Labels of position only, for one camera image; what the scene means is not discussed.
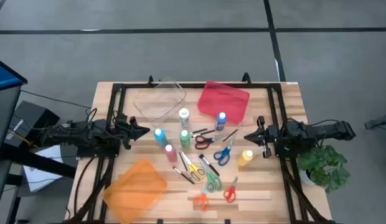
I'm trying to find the thick round paint brush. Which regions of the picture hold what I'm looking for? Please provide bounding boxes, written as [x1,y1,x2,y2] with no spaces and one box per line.
[199,154,220,177]

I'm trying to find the clear plastic bin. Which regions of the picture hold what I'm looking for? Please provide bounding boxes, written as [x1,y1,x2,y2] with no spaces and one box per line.
[133,77,187,128]

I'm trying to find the red translucent plastic bin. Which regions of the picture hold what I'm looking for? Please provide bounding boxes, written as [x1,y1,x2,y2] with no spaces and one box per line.
[197,81,251,124]

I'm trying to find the white plant pot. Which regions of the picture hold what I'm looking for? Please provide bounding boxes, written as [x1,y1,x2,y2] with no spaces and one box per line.
[298,169,317,187]

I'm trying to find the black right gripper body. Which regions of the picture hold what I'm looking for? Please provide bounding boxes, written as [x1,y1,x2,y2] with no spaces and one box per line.
[257,116,278,159]

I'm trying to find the black box white print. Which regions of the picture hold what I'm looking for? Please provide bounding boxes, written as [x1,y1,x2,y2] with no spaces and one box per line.
[4,100,60,149]

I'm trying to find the pink paint bottle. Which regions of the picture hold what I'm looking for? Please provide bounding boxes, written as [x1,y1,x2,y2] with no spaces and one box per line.
[164,144,178,163]

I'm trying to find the green paint bottle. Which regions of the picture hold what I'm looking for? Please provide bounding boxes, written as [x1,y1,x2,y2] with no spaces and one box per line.
[179,129,191,149]

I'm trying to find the light blue paint bottle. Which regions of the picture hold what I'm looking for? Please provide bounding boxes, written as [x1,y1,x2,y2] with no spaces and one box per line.
[153,128,168,147]

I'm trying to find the maroon-handled scissors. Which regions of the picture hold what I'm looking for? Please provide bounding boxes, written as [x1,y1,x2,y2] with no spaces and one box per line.
[194,133,230,151]

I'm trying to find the white paper sheet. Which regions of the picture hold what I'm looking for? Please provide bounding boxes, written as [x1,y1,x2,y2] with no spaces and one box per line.
[23,144,65,193]

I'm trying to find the green-handled scissors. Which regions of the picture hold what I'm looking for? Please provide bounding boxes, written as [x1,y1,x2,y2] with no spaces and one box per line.
[198,157,224,193]

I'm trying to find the black aluminium table frame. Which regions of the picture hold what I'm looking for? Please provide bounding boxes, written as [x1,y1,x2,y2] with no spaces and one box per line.
[64,81,337,224]

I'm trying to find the orange translucent plastic bin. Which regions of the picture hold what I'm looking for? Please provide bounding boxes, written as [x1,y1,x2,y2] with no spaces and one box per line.
[102,158,168,224]

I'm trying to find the yellow paint bottle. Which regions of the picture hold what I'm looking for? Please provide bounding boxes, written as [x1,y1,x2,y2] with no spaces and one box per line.
[237,149,254,167]

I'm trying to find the dark blue paint bottle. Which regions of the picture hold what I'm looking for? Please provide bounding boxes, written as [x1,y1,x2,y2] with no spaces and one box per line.
[214,111,227,131]

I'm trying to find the blue-handled scissors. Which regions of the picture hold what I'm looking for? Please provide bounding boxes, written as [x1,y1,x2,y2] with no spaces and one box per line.
[213,133,238,166]

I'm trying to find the green potted plant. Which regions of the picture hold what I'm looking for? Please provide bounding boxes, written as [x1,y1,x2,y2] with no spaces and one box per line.
[297,144,352,194]

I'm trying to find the yellow-handled scissors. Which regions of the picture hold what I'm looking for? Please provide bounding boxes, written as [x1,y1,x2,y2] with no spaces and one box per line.
[179,151,207,184]

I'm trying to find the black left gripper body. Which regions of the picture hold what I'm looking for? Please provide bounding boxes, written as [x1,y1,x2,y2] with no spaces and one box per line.
[115,116,138,151]

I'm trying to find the small red-handled scissors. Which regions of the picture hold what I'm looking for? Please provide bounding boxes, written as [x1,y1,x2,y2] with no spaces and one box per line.
[223,176,239,203]

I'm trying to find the white paint bottle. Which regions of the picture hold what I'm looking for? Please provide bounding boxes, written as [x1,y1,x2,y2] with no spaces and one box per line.
[178,107,191,129]

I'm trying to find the thick black cable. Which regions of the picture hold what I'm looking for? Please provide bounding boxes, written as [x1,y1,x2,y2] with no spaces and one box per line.
[73,157,99,218]

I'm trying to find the thin black floor cable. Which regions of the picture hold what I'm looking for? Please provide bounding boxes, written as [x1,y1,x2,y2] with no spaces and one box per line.
[20,89,92,110]

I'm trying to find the orange-handled scissors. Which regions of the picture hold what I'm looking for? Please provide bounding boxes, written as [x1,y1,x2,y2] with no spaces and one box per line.
[192,183,210,213]

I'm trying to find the black stand beam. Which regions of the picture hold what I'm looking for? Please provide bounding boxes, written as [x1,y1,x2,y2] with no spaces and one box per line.
[0,144,77,180]

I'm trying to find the black stand foot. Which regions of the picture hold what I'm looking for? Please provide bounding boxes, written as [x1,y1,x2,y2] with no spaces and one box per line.
[364,111,386,131]

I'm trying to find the black-framed monitor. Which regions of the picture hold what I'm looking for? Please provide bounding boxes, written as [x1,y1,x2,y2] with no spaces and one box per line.
[0,57,28,159]

